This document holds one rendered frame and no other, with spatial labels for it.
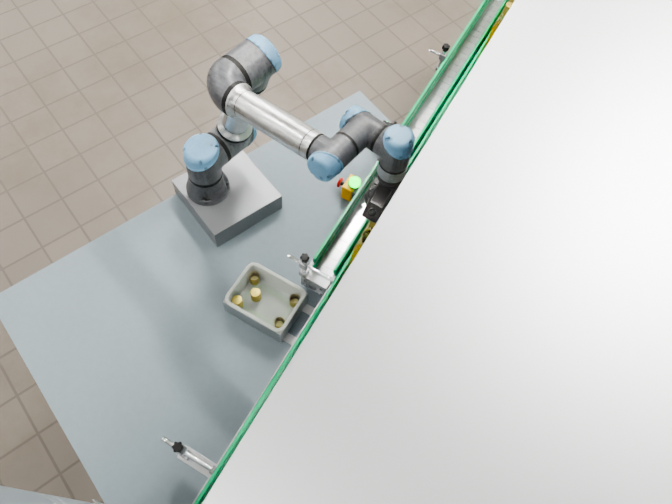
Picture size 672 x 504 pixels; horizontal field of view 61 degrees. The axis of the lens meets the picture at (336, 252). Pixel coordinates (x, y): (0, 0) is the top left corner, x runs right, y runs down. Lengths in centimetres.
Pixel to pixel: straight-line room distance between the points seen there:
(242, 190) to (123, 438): 90
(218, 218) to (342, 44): 201
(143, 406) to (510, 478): 155
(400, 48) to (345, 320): 339
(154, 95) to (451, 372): 318
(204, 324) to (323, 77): 202
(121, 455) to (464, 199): 153
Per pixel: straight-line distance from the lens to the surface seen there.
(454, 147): 58
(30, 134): 355
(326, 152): 135
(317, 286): 186
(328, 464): 44
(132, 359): 197
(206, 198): 204
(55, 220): 319
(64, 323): 207
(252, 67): 159
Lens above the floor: 257
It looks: 63 degrees down
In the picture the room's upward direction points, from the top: 9 degrees clockwise
